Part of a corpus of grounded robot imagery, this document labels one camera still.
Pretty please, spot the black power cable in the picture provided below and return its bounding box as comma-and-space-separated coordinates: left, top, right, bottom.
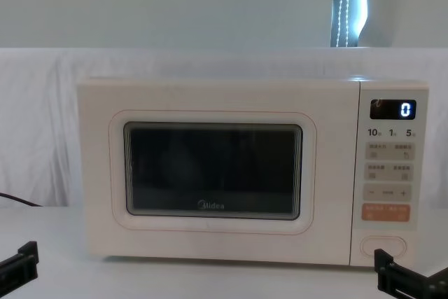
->
0, 192, 43, 208

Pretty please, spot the white table cloth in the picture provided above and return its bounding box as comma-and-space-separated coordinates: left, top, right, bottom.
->
0, 203, 448, 299

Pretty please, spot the oven control panel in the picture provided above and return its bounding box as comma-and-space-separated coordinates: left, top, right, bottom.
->
352, 81, 430, 267

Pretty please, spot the white curtain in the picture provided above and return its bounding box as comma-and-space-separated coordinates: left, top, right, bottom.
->
0, 0, 448, 209

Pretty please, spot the cream microwave oven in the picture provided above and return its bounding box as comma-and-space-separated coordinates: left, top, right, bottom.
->
76, 76, 430, 267

